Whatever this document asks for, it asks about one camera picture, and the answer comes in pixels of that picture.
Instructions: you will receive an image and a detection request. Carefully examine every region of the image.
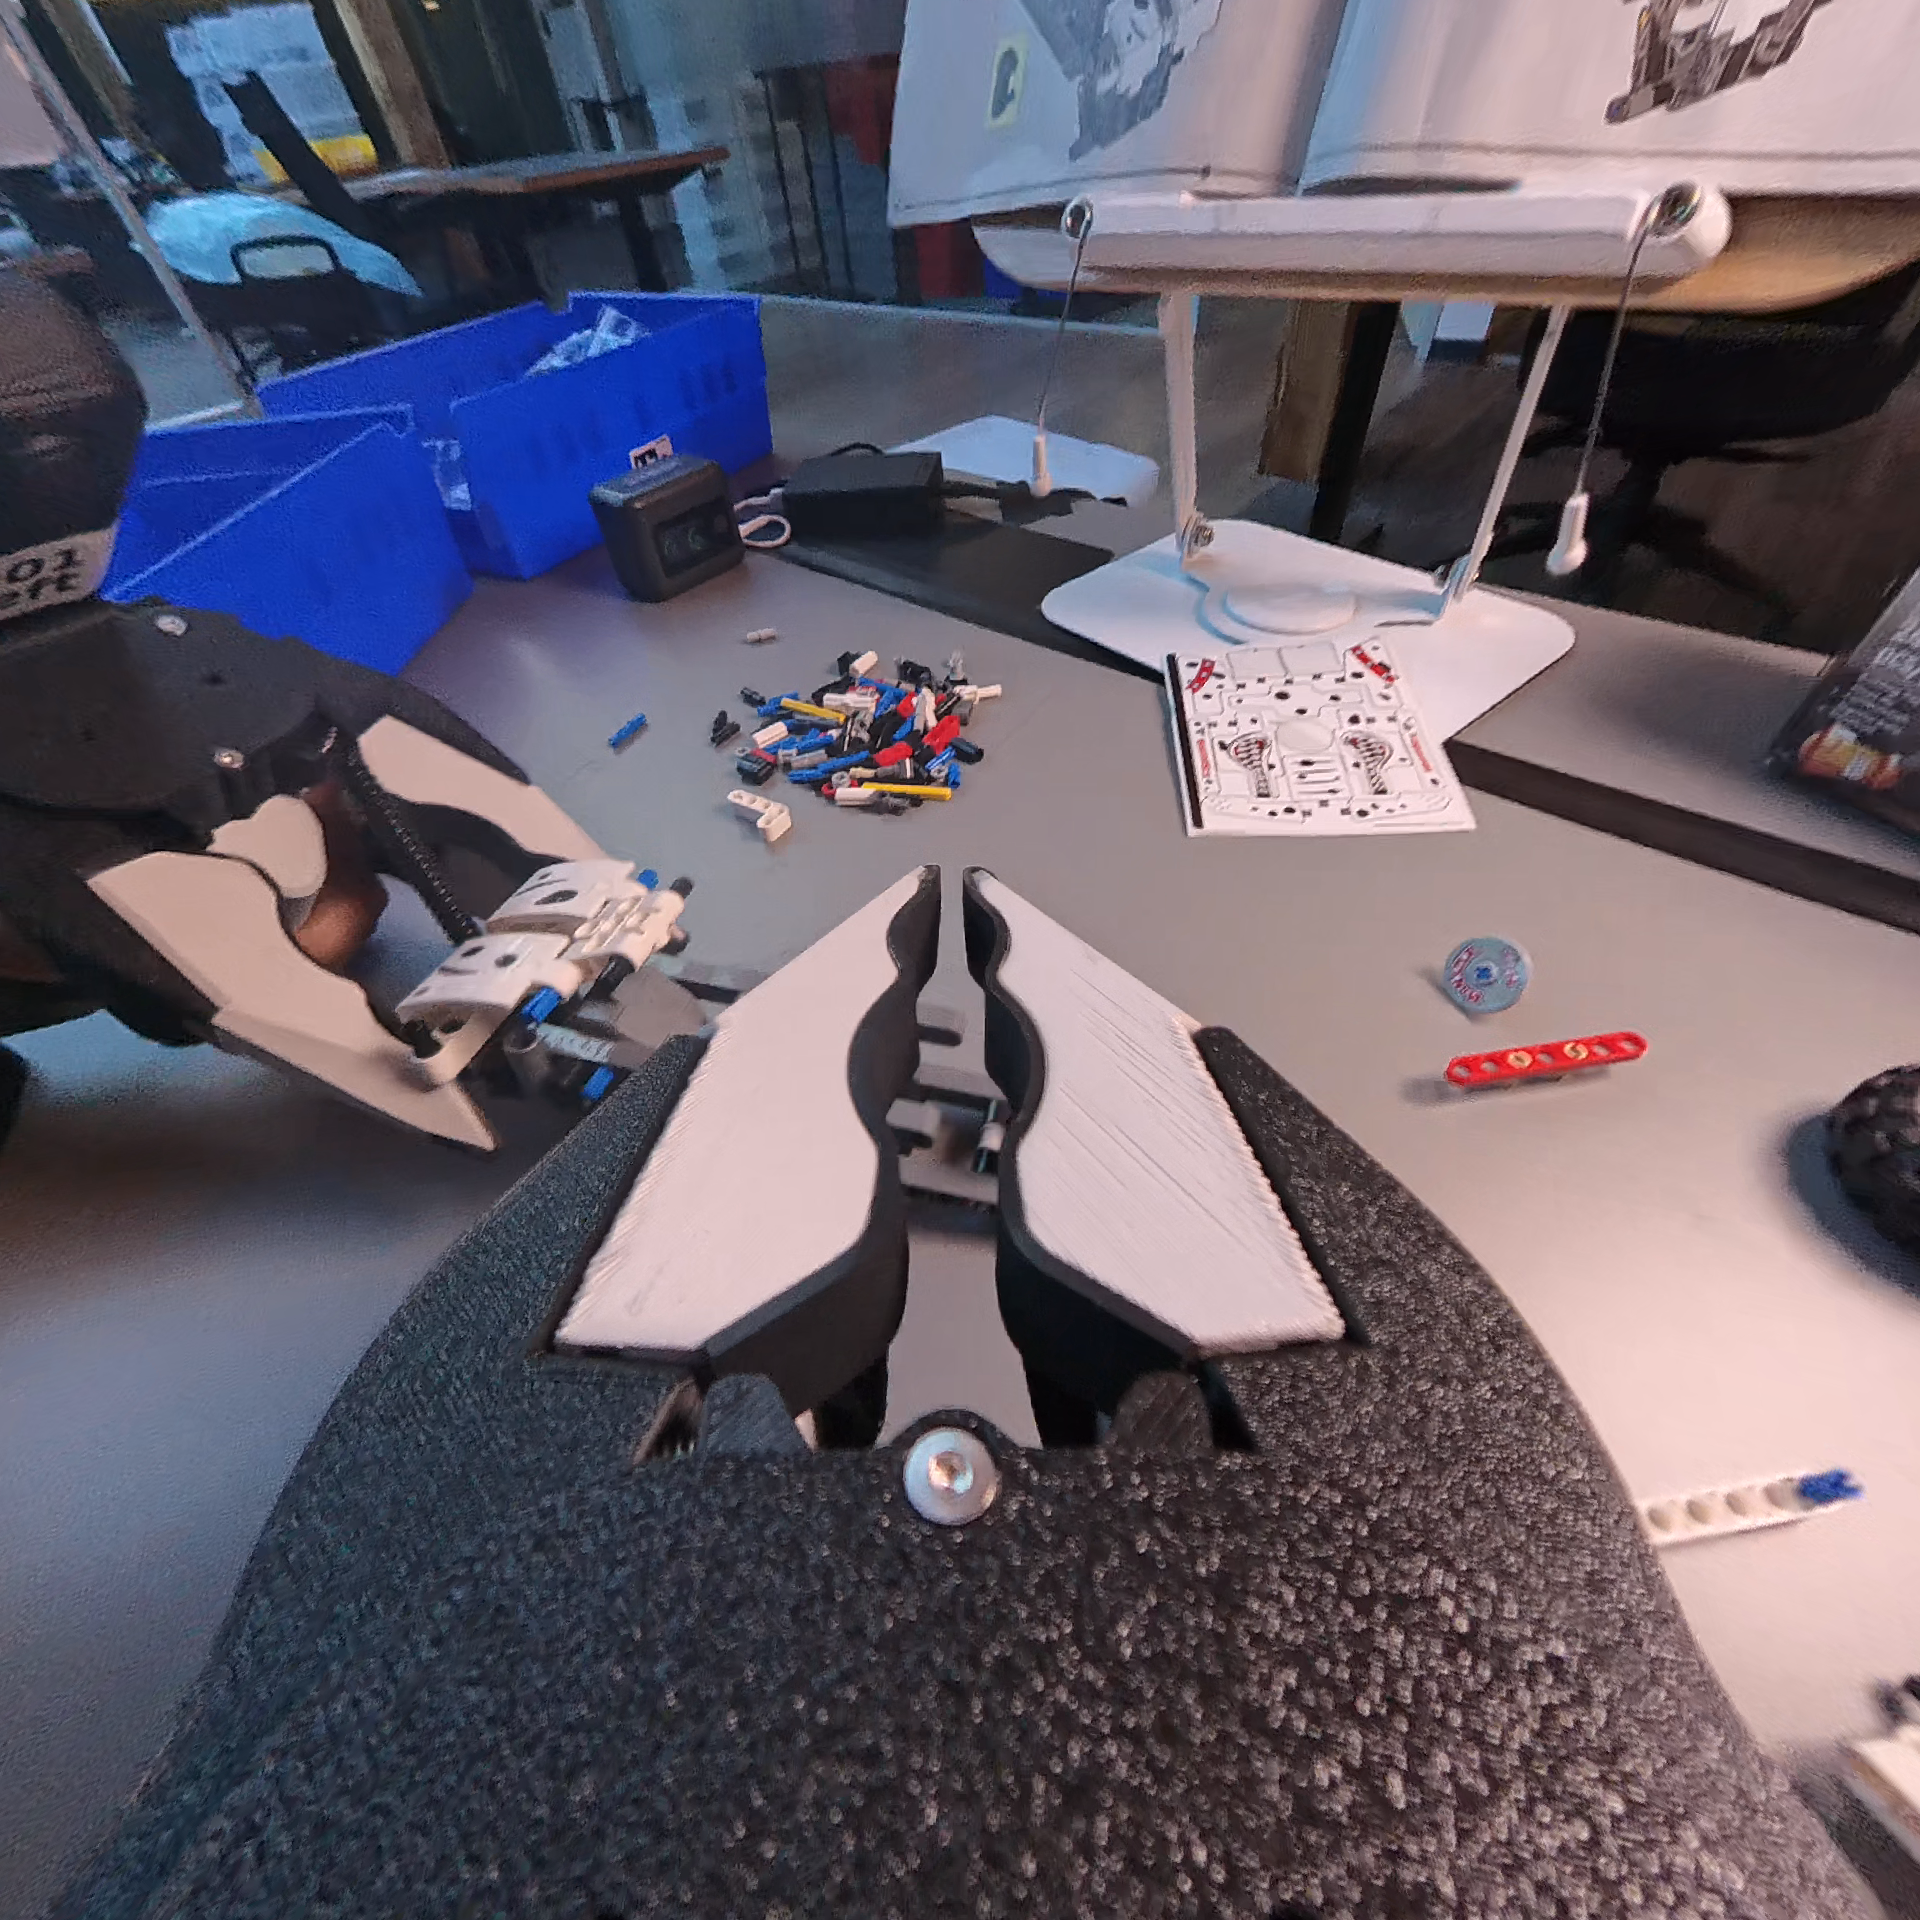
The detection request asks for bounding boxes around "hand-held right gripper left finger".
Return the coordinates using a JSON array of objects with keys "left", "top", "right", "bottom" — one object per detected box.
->
[{"left": 554, "top": 870, "right": 941, "bottom": 1375}]

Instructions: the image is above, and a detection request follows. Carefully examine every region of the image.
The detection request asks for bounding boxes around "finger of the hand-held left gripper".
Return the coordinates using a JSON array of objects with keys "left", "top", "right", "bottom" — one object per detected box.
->
[
  {"left": 84, "top": 844, "right": 502, "bottom": 1155},
  {"left": 349, "top": 715, "right": 625, "bottom": 879}
]

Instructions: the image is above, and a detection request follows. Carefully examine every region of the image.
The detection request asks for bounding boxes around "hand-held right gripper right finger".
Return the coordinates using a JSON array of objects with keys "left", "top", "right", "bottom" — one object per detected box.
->
[{"left": 958, "top": 872, "right": 1353, "bottom": 1366}]

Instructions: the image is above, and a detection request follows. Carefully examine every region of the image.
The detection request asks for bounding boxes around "toy brick model car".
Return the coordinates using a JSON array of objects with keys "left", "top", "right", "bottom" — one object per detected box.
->
[{"left": 337, "top": 729, "right": 1013, "bottom": 1209}]

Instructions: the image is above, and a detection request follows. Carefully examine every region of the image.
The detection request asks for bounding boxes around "white brick hood panel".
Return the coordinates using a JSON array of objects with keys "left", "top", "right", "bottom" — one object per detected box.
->
[{"left": 1633, "top": 1463, "right": 1866, "bottom": 1551}]

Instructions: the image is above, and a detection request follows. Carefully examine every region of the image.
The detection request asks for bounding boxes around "instruction booklet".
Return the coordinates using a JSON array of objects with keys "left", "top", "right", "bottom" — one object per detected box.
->
[{"left": 882, "top": 0, "right": 1920, "bottom": 231}]

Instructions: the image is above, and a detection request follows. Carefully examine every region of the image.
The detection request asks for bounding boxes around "person's left hand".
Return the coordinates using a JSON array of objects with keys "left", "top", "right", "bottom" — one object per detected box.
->
[{"left": 288, "top": 830, "right": 398, "bottom": 970}]

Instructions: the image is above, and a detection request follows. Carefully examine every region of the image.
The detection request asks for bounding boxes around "blue storage bin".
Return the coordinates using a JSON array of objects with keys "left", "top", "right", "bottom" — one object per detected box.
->
[
  {"left": 253, "top": 288, "right": 779, "bottom": 586},
  {"left": 102, "top": 403, "right": 480, "bottom": 681}
]

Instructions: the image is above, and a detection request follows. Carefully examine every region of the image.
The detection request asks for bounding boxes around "small black box device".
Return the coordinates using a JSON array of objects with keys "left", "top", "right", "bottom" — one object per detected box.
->
[{"left": 590, "top": 440, "right": 742, "bottom": 606}]

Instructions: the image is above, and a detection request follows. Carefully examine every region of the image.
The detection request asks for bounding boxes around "round grey disc piece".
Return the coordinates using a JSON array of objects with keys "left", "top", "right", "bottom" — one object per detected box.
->
[{"left": 1437, "top": 935, "right": 1537, "bottom": 1024}]

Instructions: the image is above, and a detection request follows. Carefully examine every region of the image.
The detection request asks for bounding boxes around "pile of small brick pieces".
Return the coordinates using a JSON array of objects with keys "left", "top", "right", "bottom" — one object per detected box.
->
[{"left": 704, "top": 643, "right": 1010, "bottom": 847}]

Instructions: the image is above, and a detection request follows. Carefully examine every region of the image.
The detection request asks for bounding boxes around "red brick beam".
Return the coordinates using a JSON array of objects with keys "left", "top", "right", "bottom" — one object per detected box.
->
[{"left": 1441, "top": 1032, "right": 1652, "bottom": 1095}]

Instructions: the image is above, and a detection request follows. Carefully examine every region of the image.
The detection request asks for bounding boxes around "clear plastic bag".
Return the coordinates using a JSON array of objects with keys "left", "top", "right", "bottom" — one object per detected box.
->
[{"left": 523, "top": 298, "right": 653, "bottom": 380}]

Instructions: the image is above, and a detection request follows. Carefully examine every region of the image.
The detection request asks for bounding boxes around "black power brick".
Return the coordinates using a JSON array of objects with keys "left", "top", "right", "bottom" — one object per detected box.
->
[{"left": 773, "top": 449, "right": 953, "bottom": 544}]

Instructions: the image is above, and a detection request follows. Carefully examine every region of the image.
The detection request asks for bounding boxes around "sticker sheet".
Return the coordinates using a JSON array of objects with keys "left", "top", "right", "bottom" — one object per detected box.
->
[{"left": 1160, "top": 634, "right": 1481, "bottom": 839}]

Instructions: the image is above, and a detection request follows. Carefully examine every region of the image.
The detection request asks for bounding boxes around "book stand with white base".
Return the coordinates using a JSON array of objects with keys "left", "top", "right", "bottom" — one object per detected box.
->
[{"left": 974, "top": 179, "right": 1740, "bottom": 742}]

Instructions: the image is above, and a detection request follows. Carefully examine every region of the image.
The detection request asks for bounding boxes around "dark background table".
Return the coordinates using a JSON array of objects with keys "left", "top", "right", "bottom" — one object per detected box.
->
[{"left": 344, "top": 142, "right": 733, "bottom": 304}]

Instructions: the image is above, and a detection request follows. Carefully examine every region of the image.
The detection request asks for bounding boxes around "small white stand base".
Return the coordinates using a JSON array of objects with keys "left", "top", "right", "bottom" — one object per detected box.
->
[{"left": 891, "top": 412, "right": 1165, "bottom": 511}]

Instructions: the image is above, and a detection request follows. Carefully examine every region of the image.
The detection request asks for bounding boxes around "black toy tyre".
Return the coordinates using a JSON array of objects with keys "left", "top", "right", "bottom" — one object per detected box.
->
[{"left": 1820, "top": 1057, "right": 1920, "bottom": 1265}]

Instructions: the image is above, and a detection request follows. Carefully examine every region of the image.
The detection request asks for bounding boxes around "black toy set box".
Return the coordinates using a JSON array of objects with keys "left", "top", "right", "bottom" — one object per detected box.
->
[{"left": 1768, "top": 568, "right": 1920, "bottom": 800}]

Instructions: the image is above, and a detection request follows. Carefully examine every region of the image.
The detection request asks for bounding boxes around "white grey brick part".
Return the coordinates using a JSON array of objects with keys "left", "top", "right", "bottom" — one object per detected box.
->
[{"left": 1842, "top": 1678, "right": 1920, "bottom": 1865}]

